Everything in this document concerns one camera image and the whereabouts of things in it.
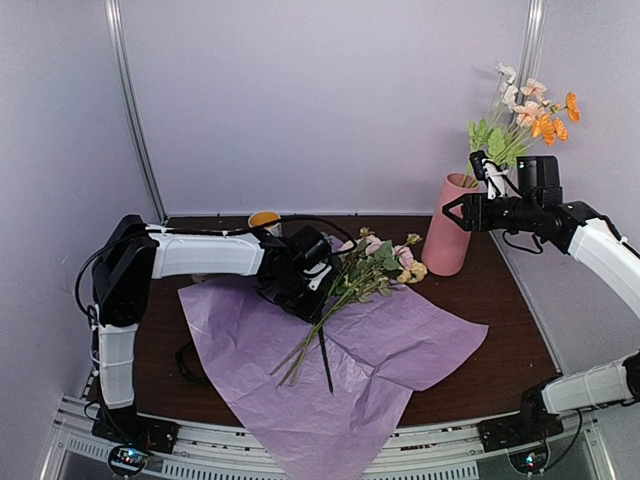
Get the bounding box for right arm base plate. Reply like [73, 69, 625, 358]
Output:
[477, 413, 564, 453]

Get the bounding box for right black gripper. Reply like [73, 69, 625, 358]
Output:
[442, 191, 540, 232]

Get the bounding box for black printed ribbon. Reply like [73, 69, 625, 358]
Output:
[174, 340, 212, 387]

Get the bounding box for white floral mug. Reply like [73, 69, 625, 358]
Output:
[191, 274, 211, 283]

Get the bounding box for blue hydrangea flower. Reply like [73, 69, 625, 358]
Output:
[318, 327, 334, 394]

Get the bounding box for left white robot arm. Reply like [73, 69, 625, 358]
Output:
[91, 214, 338, 444]

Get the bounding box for pink cylindrical vase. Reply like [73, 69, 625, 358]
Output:
[421, 173, 479, 277]

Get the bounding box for pink and yellow roses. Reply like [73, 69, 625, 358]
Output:
[272, 227, 428, 386]

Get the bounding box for purple tissue paper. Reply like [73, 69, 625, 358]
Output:
[178, 277, 490, 480]

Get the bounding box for fuzzy green orange flower stem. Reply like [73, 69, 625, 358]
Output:
[469, 91, 583, 189]

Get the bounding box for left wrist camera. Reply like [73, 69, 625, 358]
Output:
[289, 225, 331, 271]

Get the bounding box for left aluminium frame post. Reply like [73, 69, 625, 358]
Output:
[104, 0, 169, 223]

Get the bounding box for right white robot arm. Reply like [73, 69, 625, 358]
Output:
[442, 193, 639, 442]

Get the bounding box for mug with yellow interior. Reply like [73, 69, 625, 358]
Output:
[248, 211, 282, 237]

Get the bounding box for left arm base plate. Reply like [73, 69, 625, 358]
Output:
[91, 409, 179, 454]

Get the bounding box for aluminium front rail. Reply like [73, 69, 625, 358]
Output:
[36, 396, 621, 479]

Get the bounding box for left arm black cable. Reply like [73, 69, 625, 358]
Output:
[73, 214, 359, 314]

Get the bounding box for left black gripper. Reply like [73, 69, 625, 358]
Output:
[268, 270, 329, 323]

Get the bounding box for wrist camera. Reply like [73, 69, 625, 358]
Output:
[289, 225, 331, 271]
[516, 155, 563, 208]

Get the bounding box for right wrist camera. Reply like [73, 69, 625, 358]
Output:
[516, 155, 563, 208]

